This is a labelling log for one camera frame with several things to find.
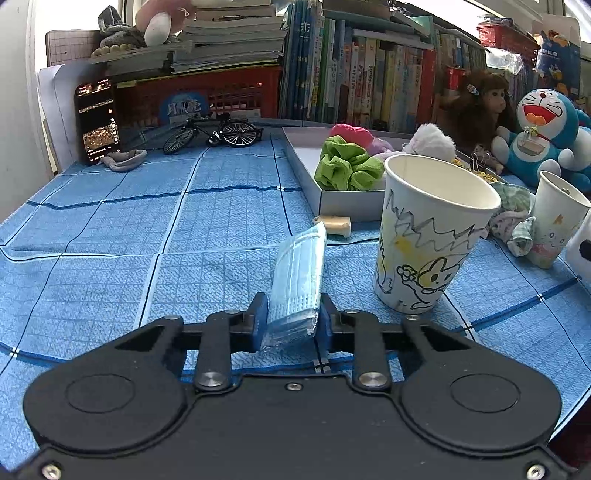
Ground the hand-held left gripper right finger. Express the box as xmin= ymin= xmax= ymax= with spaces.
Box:
xmin=318 ymin=292 xmax=475 ymax=393

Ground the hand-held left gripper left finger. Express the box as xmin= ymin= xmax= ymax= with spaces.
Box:
xmin=113 ymin=292 xmax=270 ymax=393

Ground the blue face mask pack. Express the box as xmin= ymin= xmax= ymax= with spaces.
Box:
xmin=260 ymin=220 xmax=328 ymax=354

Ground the white cardboard tray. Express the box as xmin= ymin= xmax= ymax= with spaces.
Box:
xmin=281 ymin=126 xmax=504 ymax=222

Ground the beige fabric roll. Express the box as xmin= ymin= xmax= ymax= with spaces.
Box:
xmin=313 ymin=215 xmax=352 ymax=237

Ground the paper cup with rabbit drawing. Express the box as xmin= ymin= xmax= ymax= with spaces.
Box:
xmin=373 ymin=154 xmax=502 ymax=315

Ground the green scrunchie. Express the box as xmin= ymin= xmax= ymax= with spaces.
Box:
xmin=314 ymin=137 xmax=386 ymax=192

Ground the blue checked tablecloth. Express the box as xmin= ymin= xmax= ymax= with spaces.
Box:
xmin=0 ymin=117 xmax=591 ymax=462

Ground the pink scrunchie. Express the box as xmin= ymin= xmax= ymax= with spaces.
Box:
xmin=329 ymin=123 xmax=376 ymax=149

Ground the black toy bicycle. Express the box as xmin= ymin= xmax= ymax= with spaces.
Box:
xmin=163 ymin=112 xmax=265 ymax=155

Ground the white fluffy scrunchie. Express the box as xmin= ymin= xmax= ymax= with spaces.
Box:
xmin=402 ymin=123 xmax=458 ymax=162

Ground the green and white cloth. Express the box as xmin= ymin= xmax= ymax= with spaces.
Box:
xmin=487 ymin=183 xmax=539 ymax=257

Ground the round blue badge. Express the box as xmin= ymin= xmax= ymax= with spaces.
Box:
xmin=158 ymin=90 xmax=211 ymax=127

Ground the red plastic basket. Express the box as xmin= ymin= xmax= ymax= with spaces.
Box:
xmin=113 ymin=65 xmax=283 ymax=141

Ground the row of standing books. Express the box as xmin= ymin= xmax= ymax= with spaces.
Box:
xmin=278 ymin=0 xmax=539 ymax=134

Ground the small paper cup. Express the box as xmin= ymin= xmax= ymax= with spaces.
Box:
xmin=526 ymin=171 xmax=591 ymax=270

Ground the smartphone with lit screen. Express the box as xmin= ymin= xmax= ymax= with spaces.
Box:
xmin=74 ymin=78 xmax=124 ymax=166

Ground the brown-haired doll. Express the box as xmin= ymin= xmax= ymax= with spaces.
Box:
xmin=436 ymin=69 xmax=520 ymax=174

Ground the white rounded object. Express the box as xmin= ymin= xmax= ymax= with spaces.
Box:
xmin=566 ymin=226 xmax=591 ymax=278

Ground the stack of lying books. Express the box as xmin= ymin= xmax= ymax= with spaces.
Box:
xmin=90 ymin=0 xmax=289 ymax=77

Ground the blue robot cat plush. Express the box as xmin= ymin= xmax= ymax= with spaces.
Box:
xmin=490 ymin=89 xmax=591 ymax=185

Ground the pink plush toy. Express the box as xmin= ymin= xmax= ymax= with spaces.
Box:
xmin=135 ymin=0 xmax=195 ymax=47

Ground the grey cloth toy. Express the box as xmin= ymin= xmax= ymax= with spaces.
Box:
xmin=97 ymin=6 xmax=146 ymax=49

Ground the grey grid board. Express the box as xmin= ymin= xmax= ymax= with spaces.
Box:
xmin=45 ymin=29 xmax=105 ymax=70

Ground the small red basket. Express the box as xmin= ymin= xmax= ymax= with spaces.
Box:
xmin=475 ymin=16 xmax=542 ymax=61

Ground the blue printed bag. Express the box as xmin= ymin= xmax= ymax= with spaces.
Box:
xmin=534 ymin=16 xmax=583 ymax=100

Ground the grey hair tie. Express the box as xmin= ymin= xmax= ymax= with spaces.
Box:
xmin=99 ymin=148 xmax=148 ymax=172

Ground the wooden bead string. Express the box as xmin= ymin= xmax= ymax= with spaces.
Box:
xmin=91 ymin=43 xmax=134 ymax=58

